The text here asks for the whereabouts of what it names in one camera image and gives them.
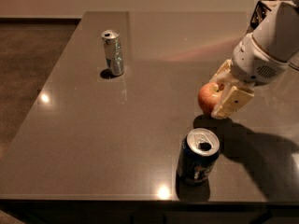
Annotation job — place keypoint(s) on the red apple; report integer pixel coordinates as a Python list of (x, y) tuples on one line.
[(208, 96)]

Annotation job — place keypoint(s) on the tall silver can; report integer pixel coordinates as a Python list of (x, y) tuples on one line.
[(112, 46)]

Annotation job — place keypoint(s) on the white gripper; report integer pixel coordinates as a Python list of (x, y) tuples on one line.
[(253, 61)]

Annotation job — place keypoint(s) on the black wire basket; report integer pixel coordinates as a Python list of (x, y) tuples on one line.
[(262, 9)]

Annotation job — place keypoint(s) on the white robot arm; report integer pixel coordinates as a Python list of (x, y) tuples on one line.
[(277, 35)]

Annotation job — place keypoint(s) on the blue pepsi can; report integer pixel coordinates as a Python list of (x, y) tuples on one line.
[(199, 151)]

